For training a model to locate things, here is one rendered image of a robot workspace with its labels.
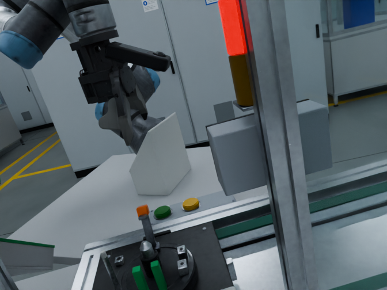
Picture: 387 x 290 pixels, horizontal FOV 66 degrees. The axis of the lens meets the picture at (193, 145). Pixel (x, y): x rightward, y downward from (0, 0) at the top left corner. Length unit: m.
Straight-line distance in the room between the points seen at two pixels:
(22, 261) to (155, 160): 0.51
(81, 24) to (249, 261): 0.52
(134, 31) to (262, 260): 3.05
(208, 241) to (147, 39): 2.97
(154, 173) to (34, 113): 7.68
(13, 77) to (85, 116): 5.05
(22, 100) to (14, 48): 7.98
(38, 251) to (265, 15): 0.55
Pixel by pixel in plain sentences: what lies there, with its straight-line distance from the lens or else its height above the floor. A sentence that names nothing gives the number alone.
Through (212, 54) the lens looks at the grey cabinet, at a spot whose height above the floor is 1.08.
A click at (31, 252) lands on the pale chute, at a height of 1.05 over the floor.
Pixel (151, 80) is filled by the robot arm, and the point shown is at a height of 1.22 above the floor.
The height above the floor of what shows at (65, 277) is 0.86.
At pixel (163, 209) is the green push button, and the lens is 0.73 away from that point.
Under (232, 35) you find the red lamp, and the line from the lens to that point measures 0.29.
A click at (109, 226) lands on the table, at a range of 0.98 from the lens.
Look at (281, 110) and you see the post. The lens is 0.28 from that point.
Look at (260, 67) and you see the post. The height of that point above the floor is 1.30.
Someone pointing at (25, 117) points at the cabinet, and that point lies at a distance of 8.71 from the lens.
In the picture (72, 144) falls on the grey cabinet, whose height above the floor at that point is 0.45.
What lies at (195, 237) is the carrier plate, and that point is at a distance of 0.61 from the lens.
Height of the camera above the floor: 1.34
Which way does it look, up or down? 20 degrees down
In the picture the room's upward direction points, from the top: 14 degrees counter-clockwise
